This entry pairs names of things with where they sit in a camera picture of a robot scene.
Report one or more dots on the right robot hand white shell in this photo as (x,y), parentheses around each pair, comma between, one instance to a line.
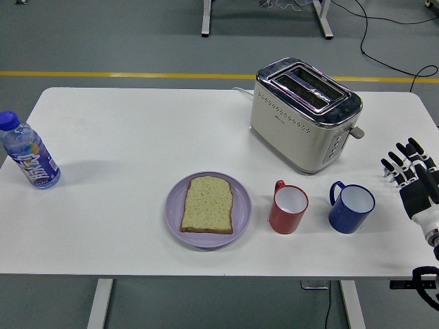
(420,198)

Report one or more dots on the blue enamel cup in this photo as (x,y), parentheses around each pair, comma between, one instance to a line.
(346,219)

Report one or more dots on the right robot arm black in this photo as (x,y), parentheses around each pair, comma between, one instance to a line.
(416,279)

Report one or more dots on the black desk control panel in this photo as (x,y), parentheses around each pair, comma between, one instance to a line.
(401,285)

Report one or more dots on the red enamel cup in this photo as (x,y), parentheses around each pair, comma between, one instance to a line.
(284,222)

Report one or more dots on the slice of bread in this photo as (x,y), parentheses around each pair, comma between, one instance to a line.
(207,205)

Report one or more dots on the white table leg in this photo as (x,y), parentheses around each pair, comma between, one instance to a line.
(353,308)
(99,305)

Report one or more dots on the cream and chrome toaster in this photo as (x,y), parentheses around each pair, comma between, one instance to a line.
(291,137)

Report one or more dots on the grey background table leg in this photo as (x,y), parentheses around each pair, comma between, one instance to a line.
(205,20)
(324,20)

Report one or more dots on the purple round plate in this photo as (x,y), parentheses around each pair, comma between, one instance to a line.
(175,212)

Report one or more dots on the plastic bottle with purple cap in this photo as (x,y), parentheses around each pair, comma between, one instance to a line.
(31,157)

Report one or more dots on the grey bracket under table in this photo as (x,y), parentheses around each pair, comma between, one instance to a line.
(313,285)

